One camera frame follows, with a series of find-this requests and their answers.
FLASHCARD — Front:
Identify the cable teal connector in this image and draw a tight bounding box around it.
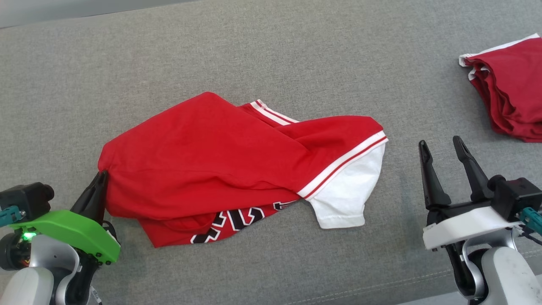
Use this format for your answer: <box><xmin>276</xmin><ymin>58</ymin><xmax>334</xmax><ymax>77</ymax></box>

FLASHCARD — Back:
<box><xmin>0</xmin><ymin>205</ymin><xmax>22</xmax><ymax>228</ymax></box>
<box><xmin>519</xmin><ymin>207</ymin><xmax>542</xmax><ymax>245</ymax></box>

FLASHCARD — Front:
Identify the right cable teal connector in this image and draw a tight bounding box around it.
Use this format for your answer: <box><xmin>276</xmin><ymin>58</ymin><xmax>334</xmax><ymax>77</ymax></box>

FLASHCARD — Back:
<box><xmin>519</xmin><ymin>207</ymin><xmax>542</xmax><ymax>245</ymax></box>

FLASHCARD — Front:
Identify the left cable teal connector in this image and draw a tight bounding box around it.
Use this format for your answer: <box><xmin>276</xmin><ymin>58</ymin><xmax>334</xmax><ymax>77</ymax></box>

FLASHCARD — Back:
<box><xmin>0</xmin><ymin>205</ymin><xmax>22</xmax><ymax>228</ymax></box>

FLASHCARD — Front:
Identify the red shorts white trim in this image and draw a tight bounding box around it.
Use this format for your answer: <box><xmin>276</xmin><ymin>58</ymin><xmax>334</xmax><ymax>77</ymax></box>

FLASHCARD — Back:
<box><xmin>458</xmin><ymin>33</ymin><xmax>542</xmax><ymax>144</ymax></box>

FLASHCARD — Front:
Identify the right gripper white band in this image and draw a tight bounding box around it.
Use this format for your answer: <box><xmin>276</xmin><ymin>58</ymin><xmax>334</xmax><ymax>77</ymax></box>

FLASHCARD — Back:
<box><xmin>418</xmin><ymin>135</ymin><xmax>524</xmax><ymax>252</ymax></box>

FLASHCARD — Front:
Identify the red basketball jersey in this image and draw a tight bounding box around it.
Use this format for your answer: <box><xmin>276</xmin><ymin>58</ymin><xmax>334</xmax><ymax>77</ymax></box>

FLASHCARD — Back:
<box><xmin>97</xmin><ymin>91</ymin><xmax>389</xmax><ymax>249</ymax></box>

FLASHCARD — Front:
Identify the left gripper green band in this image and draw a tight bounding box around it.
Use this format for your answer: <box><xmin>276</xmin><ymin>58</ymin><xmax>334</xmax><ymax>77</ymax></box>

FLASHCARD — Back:
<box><xmin>8</xmin><ymin>170</ymin><xmax>122</xmax><ymax>272</ymax></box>

